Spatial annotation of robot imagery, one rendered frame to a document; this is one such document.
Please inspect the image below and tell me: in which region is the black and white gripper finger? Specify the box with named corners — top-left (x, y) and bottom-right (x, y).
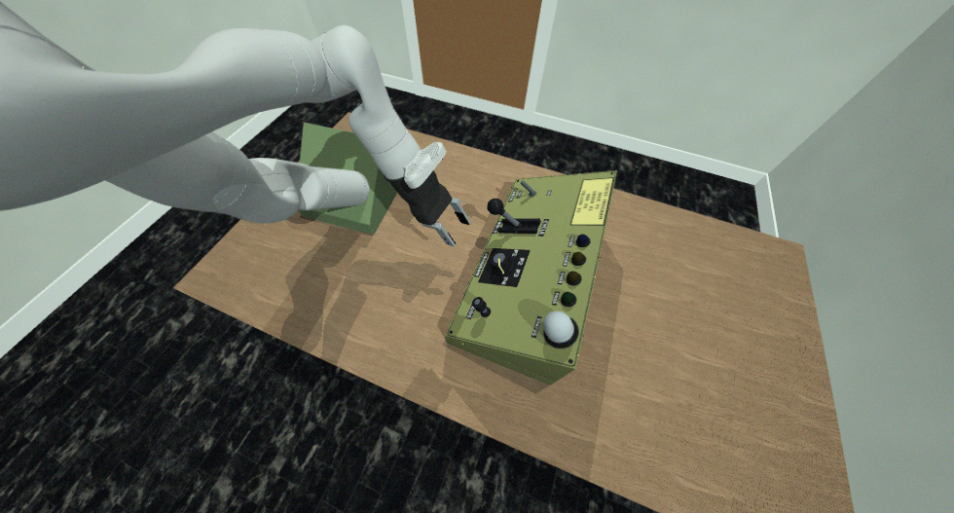
top-left (450, 198), bottom-right (471, 225)
top-left (422, 222), bottom-right (456, 246)

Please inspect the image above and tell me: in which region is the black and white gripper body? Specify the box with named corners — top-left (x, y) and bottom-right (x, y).
top-left (370, 130), bottom-right (452, 225)

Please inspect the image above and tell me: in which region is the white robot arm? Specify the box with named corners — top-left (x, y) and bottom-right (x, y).
top-left (0, 2), bottom-right (406, 224)

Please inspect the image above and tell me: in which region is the olive green console housing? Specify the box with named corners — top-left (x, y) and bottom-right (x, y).
top-left (446, 170), bottom-right (617, 385)

